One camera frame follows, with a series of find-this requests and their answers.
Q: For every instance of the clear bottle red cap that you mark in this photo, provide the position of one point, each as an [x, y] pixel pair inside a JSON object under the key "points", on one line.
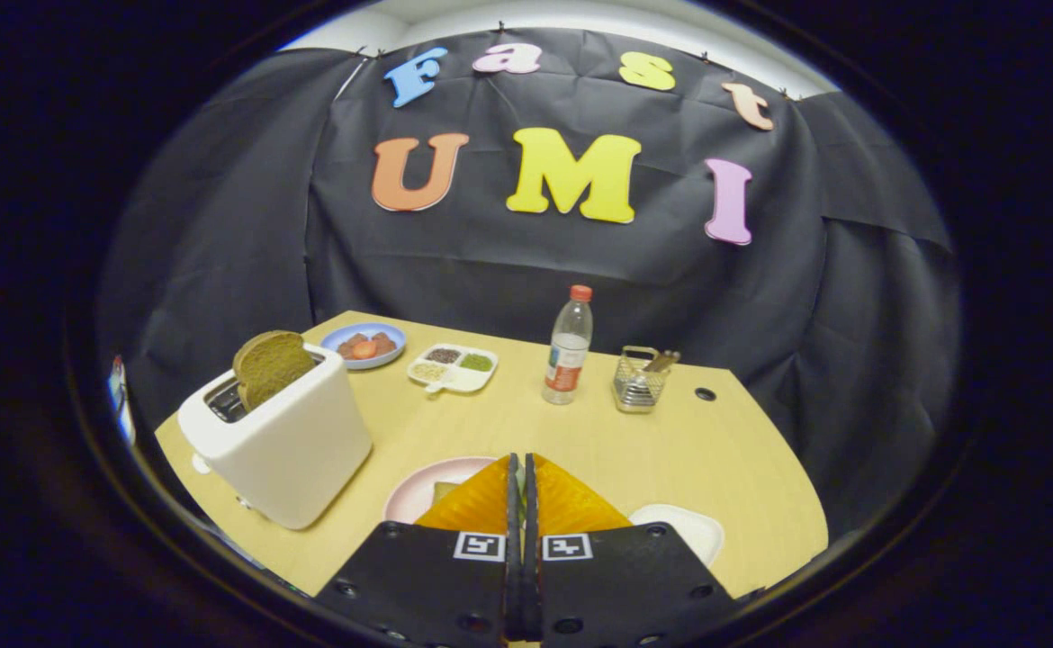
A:
{"points": [[567, 351]]}

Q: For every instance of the brown meat slices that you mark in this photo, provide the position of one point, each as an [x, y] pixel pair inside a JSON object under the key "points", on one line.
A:
{"points": [[384, 342]]}

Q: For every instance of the pink plate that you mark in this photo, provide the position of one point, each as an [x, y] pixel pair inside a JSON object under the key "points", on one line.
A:
{"points": [[414, 493]]}

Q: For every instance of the blue plate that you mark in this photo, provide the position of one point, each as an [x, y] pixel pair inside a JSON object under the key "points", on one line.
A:
{"points": [[328, 343]]}

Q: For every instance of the white square plate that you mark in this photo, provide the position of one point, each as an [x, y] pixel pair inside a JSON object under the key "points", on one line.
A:
{"points": [[688, 531]]}

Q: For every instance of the black backdrop cloth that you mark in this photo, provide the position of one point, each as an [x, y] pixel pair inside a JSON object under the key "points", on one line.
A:
{"points": [[490, 270]]}

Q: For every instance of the white divided seed dish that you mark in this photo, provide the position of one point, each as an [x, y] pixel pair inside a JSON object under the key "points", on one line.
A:
{"points": [[454, 378]]}

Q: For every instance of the brown bread slice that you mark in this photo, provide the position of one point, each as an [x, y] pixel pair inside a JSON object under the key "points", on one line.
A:
{"points": [[270, 364]]}

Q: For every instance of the red tomato slice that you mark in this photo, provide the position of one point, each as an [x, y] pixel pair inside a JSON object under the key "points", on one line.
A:
{"points": [[364, 350]]}

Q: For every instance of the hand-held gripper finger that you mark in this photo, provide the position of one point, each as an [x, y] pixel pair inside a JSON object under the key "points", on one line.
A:
{"points": [[514, 504], [531, 504]]}

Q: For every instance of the white toaster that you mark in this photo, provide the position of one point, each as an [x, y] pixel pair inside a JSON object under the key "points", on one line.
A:
{"points": [[292, 450]]}

